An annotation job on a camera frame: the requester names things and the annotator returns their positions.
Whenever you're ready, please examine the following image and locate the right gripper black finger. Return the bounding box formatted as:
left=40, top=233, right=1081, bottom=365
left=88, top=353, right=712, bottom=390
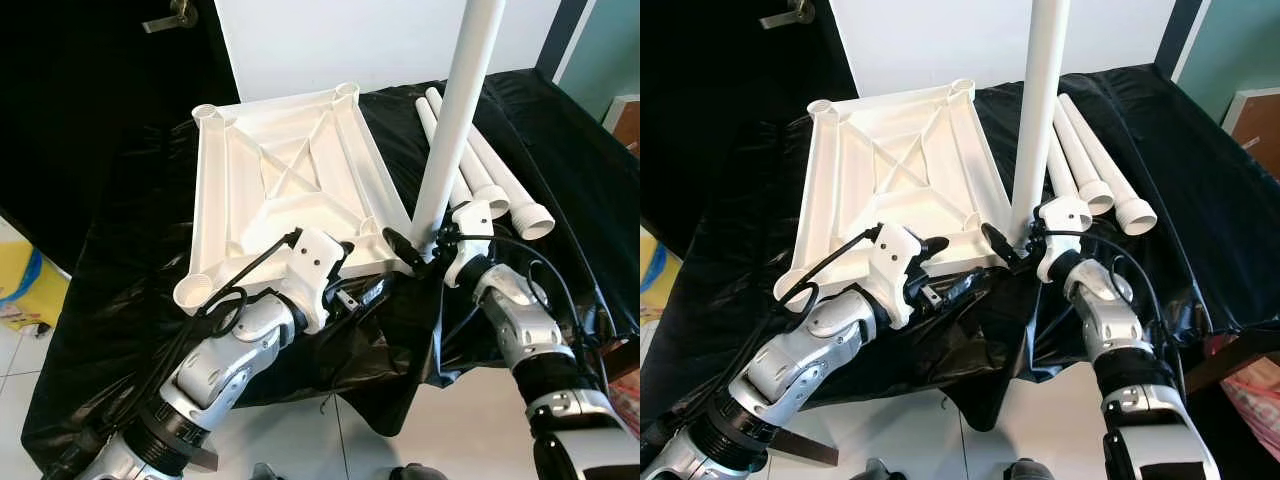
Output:
left=982, top=223, right=1021, bottom=264
left=385, top=228, right=426, bottom=267

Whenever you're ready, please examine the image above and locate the white plastic table leg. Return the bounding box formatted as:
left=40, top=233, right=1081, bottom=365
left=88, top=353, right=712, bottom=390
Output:
left=470, top=125, right=557, bottom=242
left=1060, top=92, right=1159, bottom=237
left=426, top=87, right=512, bottom=220
left=1046, top=125, right=1081, bottom=206
left=410, top=0, right=509, bottom=251
left=1010, top=0, right=1073, bottom=251
left=414, top=96, right=441, bottom=151
left=1052, top=100, right=1116, bottom=217

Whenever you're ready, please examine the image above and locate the white plastic table top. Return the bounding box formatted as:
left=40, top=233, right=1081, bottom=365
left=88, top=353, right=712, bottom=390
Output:
left=772, top=78, right=1041, bottom=311
left=172, top=82, right=426, bottom=318

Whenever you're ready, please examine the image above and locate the black plastic sheet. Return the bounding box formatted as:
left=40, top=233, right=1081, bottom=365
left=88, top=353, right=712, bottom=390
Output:
left=640, top=65, right=1280, bottom=441
left=20, top=68, right=641, bottom=471

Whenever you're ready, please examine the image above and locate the yellow box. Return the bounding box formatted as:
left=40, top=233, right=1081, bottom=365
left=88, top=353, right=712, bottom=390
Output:
left=640, top=225, right=661, bottom=301
left=0, top=247, right=73, bottom=336

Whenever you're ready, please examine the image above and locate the brown wooden cabinet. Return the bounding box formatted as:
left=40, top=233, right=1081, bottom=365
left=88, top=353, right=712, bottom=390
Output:
left=1225, top=88, right=1280, bottom=173
left=603, top=93, right=641, bottom=158

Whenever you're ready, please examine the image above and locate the dark brown wooden plank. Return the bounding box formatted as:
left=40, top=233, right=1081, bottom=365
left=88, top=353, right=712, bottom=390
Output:
left=1185, top=328, right=1280, bottom=394

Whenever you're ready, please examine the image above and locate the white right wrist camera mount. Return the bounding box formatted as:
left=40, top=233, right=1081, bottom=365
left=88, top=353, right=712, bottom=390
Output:
left=1035, top=196, right=1093, bottom=284
left=443, top=200, right=498, bottom=288

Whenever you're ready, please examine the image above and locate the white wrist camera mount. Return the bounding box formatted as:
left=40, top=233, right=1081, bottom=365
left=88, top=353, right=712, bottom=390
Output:
left=865, top=222, right=941, bottom=331
left=1035, top=196, right=1093, bottom=284
left=262, top=227, right=353, bottom=336
left=443, top=200, right=498, bottom=288

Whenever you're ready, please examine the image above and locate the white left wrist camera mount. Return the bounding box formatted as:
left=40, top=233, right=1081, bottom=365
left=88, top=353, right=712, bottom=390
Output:
left=262, top=227, right=353, bottom=336
left=865, top=222, right=941, bottom=331

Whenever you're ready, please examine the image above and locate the dark grey door frame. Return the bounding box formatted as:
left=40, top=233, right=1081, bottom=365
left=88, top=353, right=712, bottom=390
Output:
left=1155, top=0, right=1206, bottom=81
left=535, top=0, right=591, bottom=86

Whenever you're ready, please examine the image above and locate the metal door handle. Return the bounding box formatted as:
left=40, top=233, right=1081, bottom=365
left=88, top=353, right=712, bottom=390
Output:
left=758, top=0, right=819, bottom=29
left=142, top=0, right=199, bottom=35

